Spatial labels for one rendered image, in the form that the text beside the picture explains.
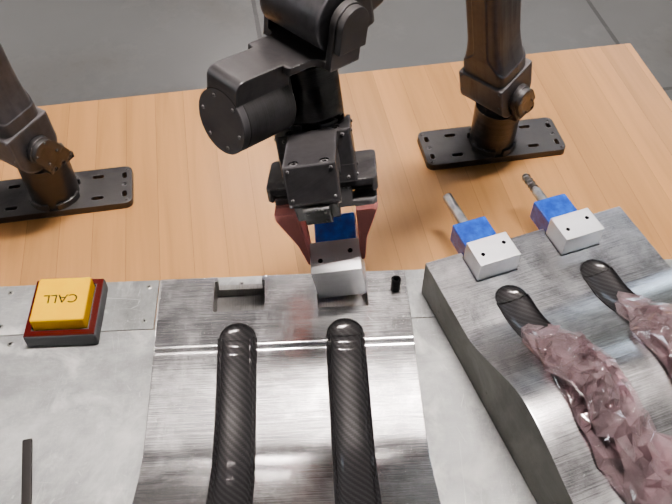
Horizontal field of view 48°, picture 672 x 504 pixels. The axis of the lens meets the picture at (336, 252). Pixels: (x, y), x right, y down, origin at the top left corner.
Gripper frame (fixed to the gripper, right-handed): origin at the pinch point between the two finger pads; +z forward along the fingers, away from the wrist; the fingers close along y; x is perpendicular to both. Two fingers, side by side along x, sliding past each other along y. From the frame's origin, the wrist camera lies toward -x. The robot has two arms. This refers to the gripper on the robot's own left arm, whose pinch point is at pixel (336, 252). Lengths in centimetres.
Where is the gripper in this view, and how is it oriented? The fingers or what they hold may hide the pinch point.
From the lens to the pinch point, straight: 75.3
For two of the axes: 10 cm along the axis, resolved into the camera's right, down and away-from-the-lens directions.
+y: 9.9, -1.2, -0.9
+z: 1.4, 8.5, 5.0
